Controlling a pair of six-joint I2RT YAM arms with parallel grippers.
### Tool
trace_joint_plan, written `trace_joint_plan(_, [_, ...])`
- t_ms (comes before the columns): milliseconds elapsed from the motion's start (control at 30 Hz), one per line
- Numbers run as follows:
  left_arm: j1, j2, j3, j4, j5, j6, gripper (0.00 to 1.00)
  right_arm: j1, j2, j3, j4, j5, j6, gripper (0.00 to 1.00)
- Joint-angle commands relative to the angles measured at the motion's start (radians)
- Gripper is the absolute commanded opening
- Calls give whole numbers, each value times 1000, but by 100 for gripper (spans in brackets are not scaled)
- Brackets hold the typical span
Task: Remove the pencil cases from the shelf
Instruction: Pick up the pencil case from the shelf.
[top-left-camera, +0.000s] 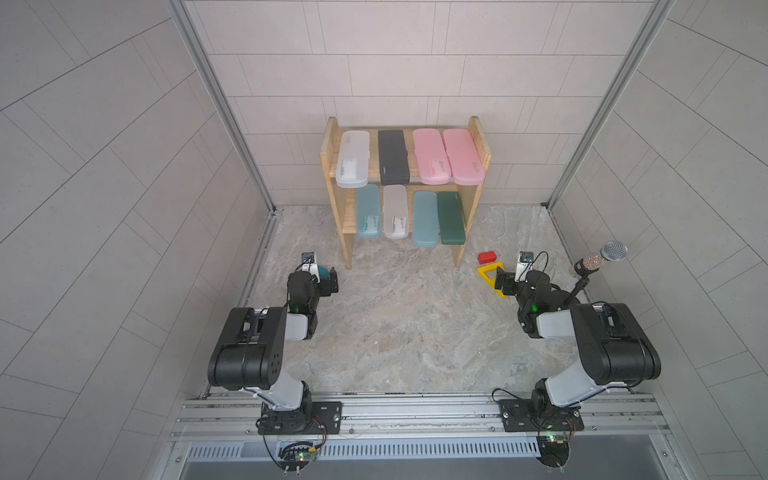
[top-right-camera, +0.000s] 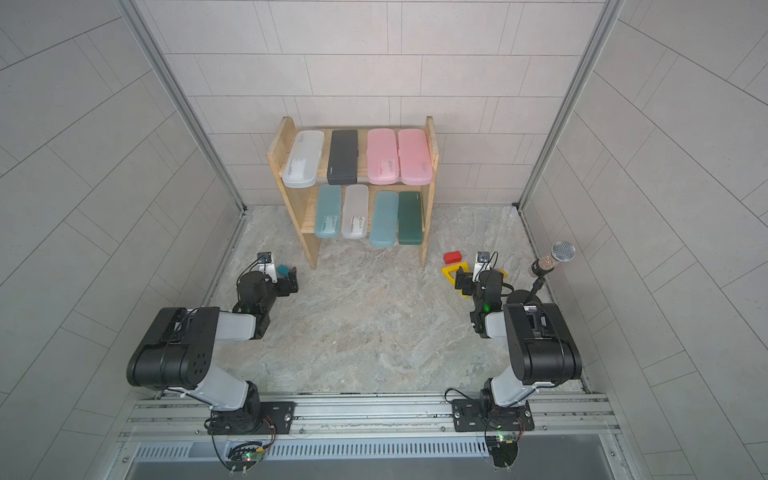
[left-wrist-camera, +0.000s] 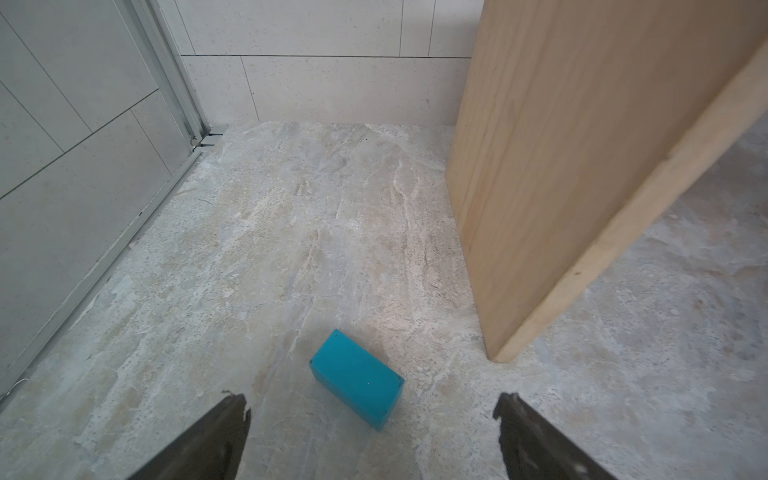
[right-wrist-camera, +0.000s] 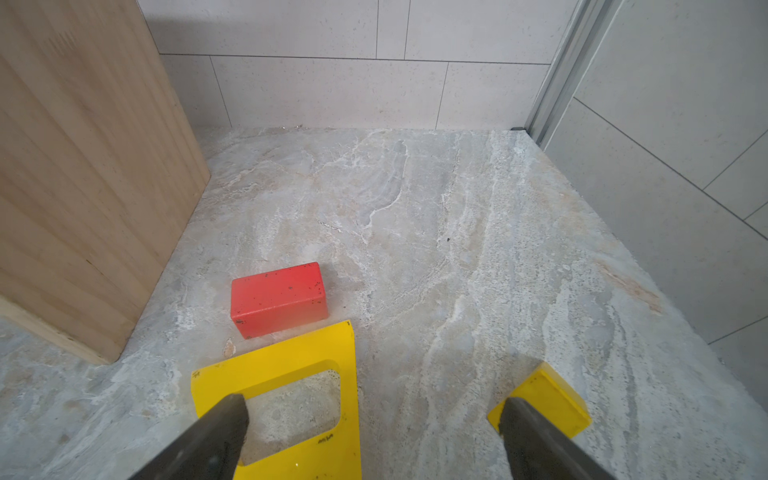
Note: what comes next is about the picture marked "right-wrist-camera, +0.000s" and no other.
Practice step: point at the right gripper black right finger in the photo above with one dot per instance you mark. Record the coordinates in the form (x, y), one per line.
(537, 449)

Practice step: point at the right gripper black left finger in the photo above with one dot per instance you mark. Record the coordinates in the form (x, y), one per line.
(209, 449)

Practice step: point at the wooden two-tier shelf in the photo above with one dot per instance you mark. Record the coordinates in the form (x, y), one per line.
(100, 171)

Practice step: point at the small yellow block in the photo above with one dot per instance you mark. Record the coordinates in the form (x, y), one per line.
(549, 394)

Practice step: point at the red rectangular block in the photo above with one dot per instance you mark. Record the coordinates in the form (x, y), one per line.
(278, 300)

